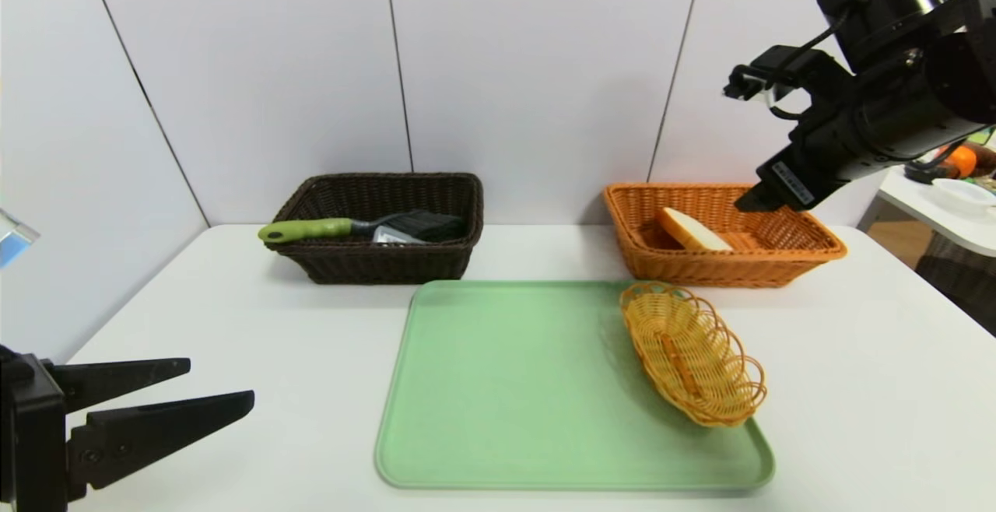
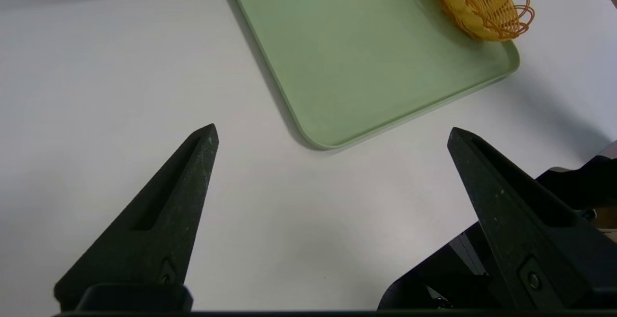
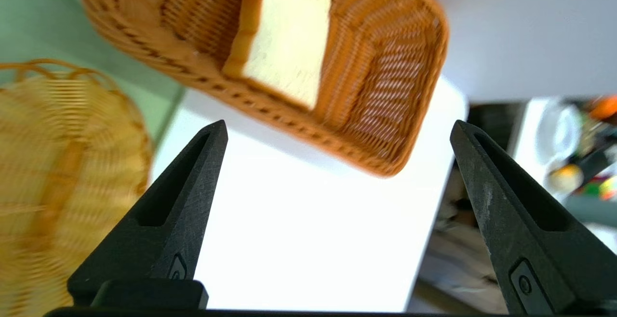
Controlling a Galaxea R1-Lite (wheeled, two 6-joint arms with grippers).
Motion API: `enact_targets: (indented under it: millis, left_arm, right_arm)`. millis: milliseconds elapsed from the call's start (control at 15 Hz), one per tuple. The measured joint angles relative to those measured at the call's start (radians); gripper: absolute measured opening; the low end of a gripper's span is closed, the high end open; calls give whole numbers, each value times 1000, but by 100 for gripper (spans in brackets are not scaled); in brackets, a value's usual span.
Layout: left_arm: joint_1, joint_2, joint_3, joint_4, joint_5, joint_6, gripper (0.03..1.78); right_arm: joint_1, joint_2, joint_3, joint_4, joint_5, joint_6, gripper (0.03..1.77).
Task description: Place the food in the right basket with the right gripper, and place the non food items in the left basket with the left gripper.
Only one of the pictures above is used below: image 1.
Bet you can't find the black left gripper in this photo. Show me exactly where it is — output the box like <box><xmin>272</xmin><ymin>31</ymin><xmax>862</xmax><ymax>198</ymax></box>
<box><xmin>0</xmin><ymin>345</ymin><xmax>255</xmax><ymax>512</ymax></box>

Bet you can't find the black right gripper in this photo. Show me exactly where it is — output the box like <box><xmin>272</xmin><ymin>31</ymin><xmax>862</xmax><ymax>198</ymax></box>
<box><xmin>734</xmin><ymin>109</ymin><xmax>866</xmax><ymax>213</ymax></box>

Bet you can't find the white bread slice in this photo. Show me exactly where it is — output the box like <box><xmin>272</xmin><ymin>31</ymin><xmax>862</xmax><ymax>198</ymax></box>
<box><xmin>658</xmin><ymin>207</ymin><xmax>735</xmax><ymax>254</ymax></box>

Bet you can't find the dark bristle brush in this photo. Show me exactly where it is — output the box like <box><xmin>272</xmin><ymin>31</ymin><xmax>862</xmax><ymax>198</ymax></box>
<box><xmin>258</xmin><ymin>211</ymin><xmax>468</xmax><ymax>245</ymax></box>

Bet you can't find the grey rectangular pencil case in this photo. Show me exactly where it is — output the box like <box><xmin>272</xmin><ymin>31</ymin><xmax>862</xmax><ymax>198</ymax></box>
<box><xmin>372</xmin><ymin>226</ymin><xmax>427</xmax><ymax>246</ymax></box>

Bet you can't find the orange wicker basket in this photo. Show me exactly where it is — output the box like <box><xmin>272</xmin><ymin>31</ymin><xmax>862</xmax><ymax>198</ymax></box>
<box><xmin>602</xmin><ymin>183</ymin><xmax>848</xmax><ymax>289</ymax></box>

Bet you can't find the small oval woven basket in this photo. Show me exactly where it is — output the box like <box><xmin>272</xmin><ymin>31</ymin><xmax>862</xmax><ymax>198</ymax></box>
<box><xmin>619</xmin><ymin>281</ymin><xmax>768</xmax><ymax>429</ymax></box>

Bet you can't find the dark brown wicker basket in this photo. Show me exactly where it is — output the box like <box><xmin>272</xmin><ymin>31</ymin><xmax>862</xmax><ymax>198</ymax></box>
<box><xmin>265</xmin><ymin>173</ymin><xmax>485</xmax><ymax>286</ymax></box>

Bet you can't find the white side table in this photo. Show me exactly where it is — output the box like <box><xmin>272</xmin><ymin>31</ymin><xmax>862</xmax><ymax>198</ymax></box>
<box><xmin>876</xmin><ymin>166</ymin><xmax>996</xmax><ymax>258</ymax></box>

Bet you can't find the small black object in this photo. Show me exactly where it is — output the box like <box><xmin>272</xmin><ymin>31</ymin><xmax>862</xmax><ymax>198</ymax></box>
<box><xmin>905</xmin><ymin>160</ymin><xmax>958</xmax><ymax>184</ymax></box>

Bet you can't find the white shallow bowl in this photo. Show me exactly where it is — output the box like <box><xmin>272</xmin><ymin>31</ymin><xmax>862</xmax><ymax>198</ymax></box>
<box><xmin>931</xmin><ymin>177</ymin><xmax>996</xmax><ymax>213</ymax></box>

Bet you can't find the orange fruit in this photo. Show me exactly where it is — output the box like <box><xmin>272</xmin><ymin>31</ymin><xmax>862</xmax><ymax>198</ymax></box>
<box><xmin>943</xmin><ymin>146</ymin><xmax>977</xmax><ymax>179</ymax></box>

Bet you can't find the light green plastic tray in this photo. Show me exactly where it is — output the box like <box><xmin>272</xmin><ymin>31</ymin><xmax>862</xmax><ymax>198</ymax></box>
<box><xmin>374</xmin><ymin>279</ymin><xmax>776</xmax><ymax>491</ymax></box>

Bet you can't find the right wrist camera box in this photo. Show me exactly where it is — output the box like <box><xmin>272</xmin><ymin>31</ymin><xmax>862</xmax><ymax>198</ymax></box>
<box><xmin>723</xmin><ymin>44</ymin><xmax>854</xmax><ymax>120</ymax></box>

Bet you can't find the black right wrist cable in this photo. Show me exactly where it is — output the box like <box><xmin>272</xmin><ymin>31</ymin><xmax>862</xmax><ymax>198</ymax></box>
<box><xmin>766</xmin><ymin>6</ymin><xmax>853</xmax><ymax>121</ymax></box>

